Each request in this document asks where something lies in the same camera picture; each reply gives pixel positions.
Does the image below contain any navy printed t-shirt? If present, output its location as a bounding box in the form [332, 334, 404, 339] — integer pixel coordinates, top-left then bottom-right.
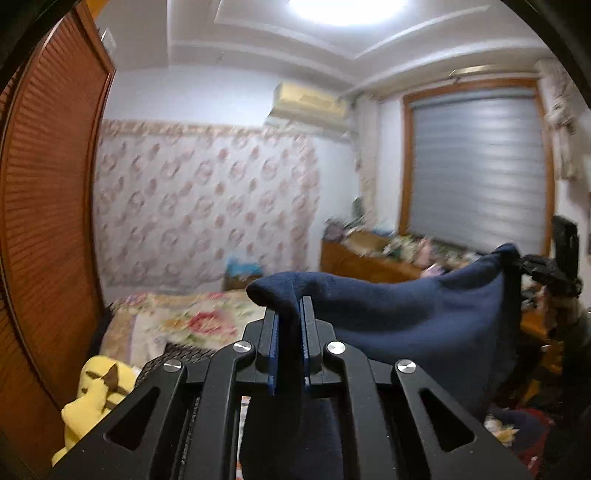
[239, 244, 521, 479]

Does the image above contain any wooden louvered wardrobe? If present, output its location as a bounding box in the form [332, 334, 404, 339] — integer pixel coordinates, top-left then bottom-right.
[1, 1, 115, 479]

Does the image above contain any floral bed quilt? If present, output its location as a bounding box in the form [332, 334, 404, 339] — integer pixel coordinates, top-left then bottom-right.
[100, 290, 264, 369]

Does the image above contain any wooden sideboard cabinet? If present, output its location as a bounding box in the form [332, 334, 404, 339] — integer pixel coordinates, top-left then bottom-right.
[320, 241, 422, 284]

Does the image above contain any grey window blind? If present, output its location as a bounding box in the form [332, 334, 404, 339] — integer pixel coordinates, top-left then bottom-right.
[408, 87, 547, 254]

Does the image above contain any person's right hand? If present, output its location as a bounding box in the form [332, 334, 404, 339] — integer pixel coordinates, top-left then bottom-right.
[545, 293, 587, 330]

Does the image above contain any blue item box on bed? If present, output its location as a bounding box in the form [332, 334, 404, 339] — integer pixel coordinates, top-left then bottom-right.
[223, 257, 264, 291]

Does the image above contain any cardboard box on cabinet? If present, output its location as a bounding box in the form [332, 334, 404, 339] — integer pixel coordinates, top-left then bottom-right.
[342, 230, 390, 256]

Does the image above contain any beige tied side curtain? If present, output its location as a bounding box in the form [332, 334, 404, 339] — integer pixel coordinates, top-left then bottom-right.
[355, 95, 381, 230]

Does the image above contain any yellow plush toy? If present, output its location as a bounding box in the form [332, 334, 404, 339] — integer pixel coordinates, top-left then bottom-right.
[51, 355, 139, 466]

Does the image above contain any wall air conditioner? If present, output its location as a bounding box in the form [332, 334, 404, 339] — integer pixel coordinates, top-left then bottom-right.
[266, 82, 351, 136]

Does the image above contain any pink circle patterned curtain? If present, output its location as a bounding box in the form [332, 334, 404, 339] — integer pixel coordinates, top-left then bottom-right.
[94, 120, 320, 291]

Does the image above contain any ceiling light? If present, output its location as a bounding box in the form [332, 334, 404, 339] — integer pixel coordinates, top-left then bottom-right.
[287, 0, 409, 28]

